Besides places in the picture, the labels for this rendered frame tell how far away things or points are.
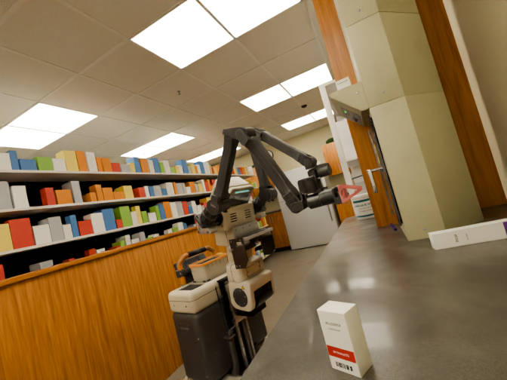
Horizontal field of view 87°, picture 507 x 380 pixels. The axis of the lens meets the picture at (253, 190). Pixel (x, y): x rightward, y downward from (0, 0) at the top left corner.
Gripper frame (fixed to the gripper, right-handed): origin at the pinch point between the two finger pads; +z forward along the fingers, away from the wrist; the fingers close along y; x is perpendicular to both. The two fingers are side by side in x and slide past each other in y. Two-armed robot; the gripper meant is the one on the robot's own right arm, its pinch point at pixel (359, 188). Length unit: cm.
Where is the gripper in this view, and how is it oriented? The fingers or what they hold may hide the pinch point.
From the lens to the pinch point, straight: 106.7
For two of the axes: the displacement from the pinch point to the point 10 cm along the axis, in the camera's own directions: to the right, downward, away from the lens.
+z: 8.7, -2.8, -4.0
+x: 2.7, 9.6, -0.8
